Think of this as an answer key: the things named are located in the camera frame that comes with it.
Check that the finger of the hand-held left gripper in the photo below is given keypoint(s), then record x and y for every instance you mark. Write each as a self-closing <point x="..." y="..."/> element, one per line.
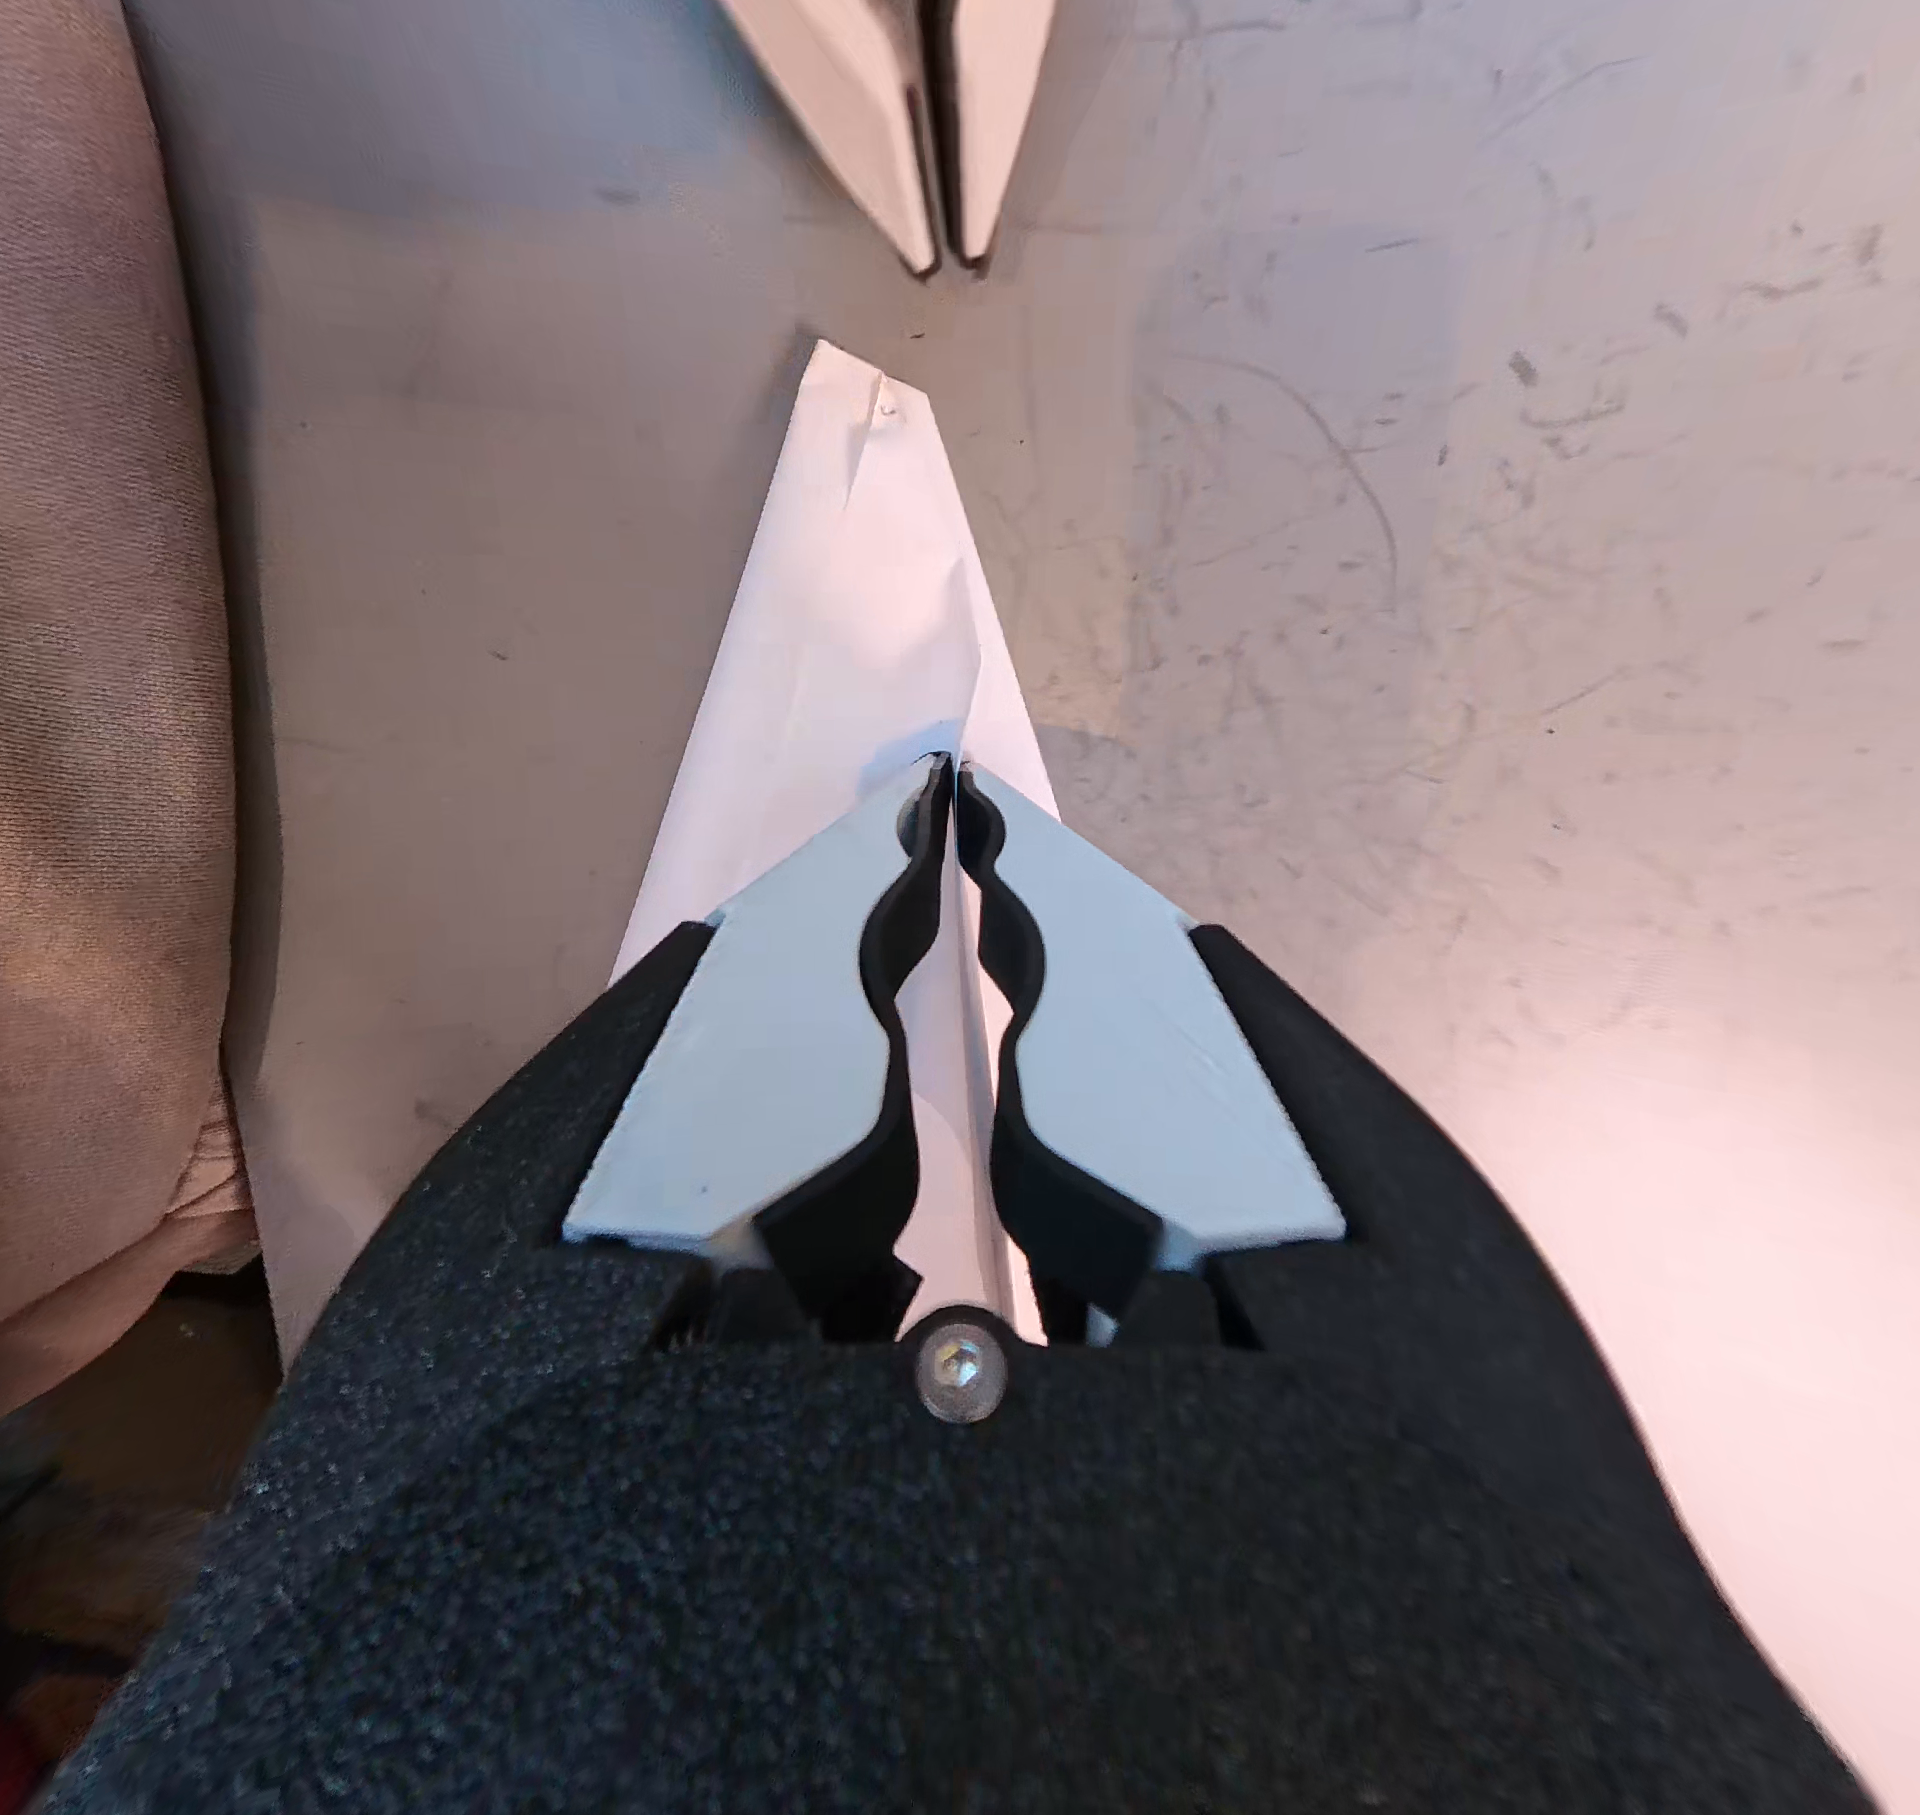
<point x="1004" y="12"/>
<point x="798" y="2"/>

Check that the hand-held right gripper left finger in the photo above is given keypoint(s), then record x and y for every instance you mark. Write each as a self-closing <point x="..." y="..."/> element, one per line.
<point x="752" y="1078"/>

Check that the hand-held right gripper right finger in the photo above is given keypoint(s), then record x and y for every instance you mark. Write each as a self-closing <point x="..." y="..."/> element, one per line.
<point x="1155" y="1078"/>

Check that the white paper sheet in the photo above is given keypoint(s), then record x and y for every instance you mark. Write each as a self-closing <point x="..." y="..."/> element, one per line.
<point x="868" y="598"/>

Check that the grey desk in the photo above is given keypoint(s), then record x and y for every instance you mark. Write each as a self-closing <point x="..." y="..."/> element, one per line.
<point x="1430" y="570"/>

